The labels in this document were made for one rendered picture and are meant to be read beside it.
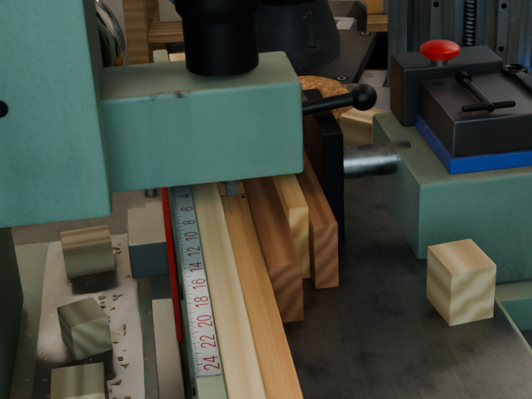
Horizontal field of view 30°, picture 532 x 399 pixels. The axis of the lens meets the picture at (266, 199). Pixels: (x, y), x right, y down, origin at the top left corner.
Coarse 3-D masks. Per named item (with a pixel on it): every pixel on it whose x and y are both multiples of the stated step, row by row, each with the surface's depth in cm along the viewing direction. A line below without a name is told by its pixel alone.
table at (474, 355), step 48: (384, 240) 74; (336, 288) 68; (384, 288) 68; (528, 288) 73; (288, 336) 64; (336, 336) 63; (384, 336) 63; (432, 336) 63; (480, 336) 63; (336, 384) 59; (384, 384) 59; (432, 384) 59; (480, 384) 58; (528, 384) 58
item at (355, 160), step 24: (312, 96) 75; (312, 120) 72; (312, 144) 74; (336, 144) 69; (384, 144) 75; (408, 144) 75; (336, 168) 70; (360, 168) 74; (384, 168) 74; (336, 192) 71; (336, 216) 72
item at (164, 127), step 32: (160, 64) 71; (288, 64) 70; (128, 96) 66; (160, 96) 66; (192, 96) 66; (224, 96) 67; (256, 96) 67; (288, 96) 67; (128, 128) 67; (160, 128) 67; (192, 128) 67; (224, 128) 68; (256, 128) 68; (288, 128) 68; (128, 160) 68; (160, 160) 68; (192, 160) 68; (224, 160) 69; (256, 160) 69; (288, 160) 69
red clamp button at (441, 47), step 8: (432, 40) 76; (440, 40) 76; (448, 40) 76; (424, 48) 75; (432, 48) 75; (440, 48) 75; (448, 48) 75; (456, 48) 75; (432, 56) 75; (440, 56) 74; (448, 56) 74
